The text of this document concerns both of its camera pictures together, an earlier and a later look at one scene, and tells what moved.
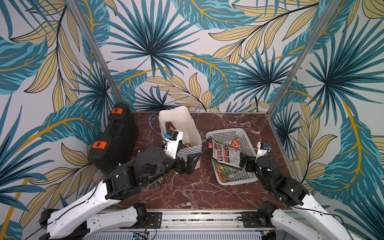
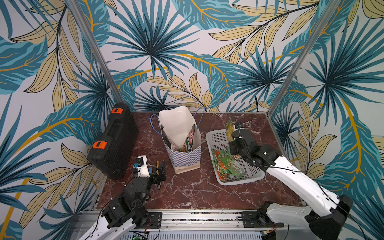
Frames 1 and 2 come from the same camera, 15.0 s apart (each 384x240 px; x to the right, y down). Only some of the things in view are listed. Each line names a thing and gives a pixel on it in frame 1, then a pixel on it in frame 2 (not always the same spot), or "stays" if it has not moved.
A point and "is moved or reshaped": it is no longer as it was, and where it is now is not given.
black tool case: x=116 y=146 stays
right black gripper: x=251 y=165 to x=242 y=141
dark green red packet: x=169 y=125 is moved or reshaped
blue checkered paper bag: x=181 y=118 stays
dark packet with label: x=223 y=153 to x=189 y=141
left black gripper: x=182 y=168 to x=162 y=173
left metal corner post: x=117 y=94 stays
